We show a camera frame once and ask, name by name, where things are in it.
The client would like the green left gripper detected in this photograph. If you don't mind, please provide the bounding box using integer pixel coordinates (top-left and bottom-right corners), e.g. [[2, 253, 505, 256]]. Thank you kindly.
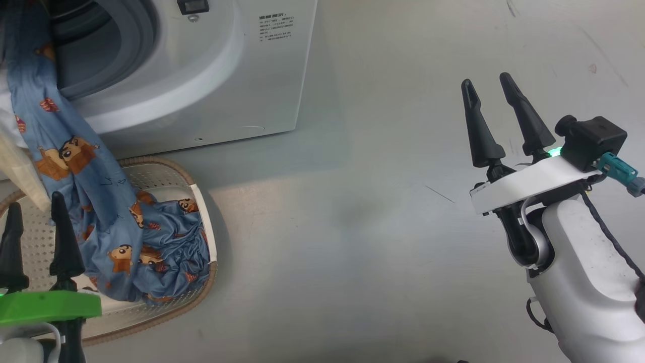
[[0, 192, 102, 363]]

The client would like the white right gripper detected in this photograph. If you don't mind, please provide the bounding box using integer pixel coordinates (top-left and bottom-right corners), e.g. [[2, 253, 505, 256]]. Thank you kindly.
[[461, 72, 605, 268]]

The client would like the blue cartoon print garment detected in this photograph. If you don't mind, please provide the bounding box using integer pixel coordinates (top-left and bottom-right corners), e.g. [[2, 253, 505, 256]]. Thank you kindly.
[[5, 0, 210, 304]]

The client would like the cream beige garment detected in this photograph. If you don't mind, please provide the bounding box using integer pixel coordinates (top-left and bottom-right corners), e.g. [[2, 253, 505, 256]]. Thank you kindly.
[[0, 71, 51, 212]]

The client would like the white front-load washing machine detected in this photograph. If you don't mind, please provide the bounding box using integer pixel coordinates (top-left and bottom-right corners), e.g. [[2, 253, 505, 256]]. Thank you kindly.
[[0, 0, 318, 157]]

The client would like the cream perforated laundry basket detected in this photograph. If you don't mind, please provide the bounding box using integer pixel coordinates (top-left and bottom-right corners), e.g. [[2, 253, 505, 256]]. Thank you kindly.
[[0, 156, 218, 346]]

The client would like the teal camera cable connector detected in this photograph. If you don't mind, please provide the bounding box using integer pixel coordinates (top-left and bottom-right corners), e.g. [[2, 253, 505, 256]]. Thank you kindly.
[[595, 152, 645, 197]]

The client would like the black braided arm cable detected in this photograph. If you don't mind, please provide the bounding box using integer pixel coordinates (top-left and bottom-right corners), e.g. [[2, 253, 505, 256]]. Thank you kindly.
[[579, 189, 645, 323]]

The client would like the thin black cable loop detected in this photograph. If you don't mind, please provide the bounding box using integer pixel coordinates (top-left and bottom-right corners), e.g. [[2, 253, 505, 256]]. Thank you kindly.
[[526, 297, 553, 333]]

